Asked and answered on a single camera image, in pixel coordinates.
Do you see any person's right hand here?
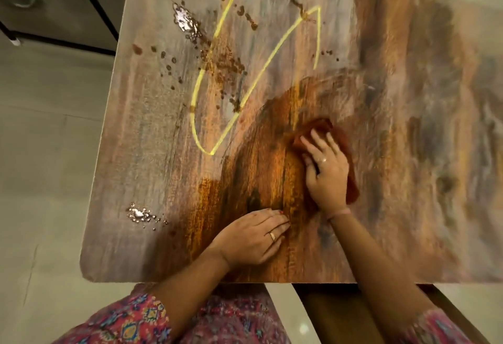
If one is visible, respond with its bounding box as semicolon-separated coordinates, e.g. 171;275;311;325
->
300;128;351;219

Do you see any person's left hand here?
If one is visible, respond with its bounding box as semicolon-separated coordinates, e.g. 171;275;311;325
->
211;208;292;272

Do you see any reddish brown wiping cloth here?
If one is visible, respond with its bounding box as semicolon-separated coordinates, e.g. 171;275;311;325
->
291;117;359;205

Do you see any person's right forearm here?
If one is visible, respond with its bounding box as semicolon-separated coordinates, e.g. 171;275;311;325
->
327;210;438;338

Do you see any person's left forearm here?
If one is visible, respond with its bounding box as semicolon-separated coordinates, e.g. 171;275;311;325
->
150;246;232;334

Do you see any yellow squiggle sauce line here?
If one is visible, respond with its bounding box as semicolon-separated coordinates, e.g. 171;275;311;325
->
189;0;322;156

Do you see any dark wooden table support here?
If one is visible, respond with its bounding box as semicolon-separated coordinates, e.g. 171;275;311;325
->
293;283;485;344

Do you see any small glossy liquid puddle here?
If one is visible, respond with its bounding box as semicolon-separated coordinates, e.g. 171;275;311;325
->
125;203;170;231

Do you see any pink floral patterned garment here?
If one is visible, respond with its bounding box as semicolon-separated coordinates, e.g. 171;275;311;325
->
53;283;477;344

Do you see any large glossy liquid puddle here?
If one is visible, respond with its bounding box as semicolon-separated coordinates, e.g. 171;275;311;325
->
172;2;203;42

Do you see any black metal frame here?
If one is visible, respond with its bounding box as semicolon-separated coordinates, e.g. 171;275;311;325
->
0;0;133;57

